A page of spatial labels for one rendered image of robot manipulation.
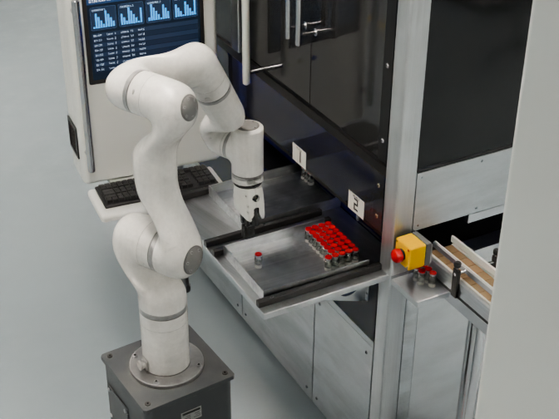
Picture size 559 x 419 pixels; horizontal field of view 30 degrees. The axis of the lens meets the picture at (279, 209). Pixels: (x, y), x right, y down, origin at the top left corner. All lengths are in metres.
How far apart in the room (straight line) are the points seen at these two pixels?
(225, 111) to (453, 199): 0.81
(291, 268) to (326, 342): 0.55
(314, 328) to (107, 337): 1.01
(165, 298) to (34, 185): 2.85
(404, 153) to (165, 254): 0.75
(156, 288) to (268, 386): 1.49
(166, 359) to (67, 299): 1.87
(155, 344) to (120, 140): 1.15
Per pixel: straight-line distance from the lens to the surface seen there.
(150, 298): 2.53
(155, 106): 2.25
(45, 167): 5.47
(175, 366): 2.65
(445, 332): 3.28
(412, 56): 2.69
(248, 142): 2.63
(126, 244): 2.49
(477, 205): 3.07
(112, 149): 3.60
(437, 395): 3.44
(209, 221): 3.24
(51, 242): 4.85
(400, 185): 2.85
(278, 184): 3.43
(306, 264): 3.03
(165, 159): 2.34
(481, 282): 2.87
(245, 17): 3.31
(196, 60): 2.36
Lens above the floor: 2.59
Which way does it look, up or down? 31 degrees down
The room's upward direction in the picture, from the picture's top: straight up
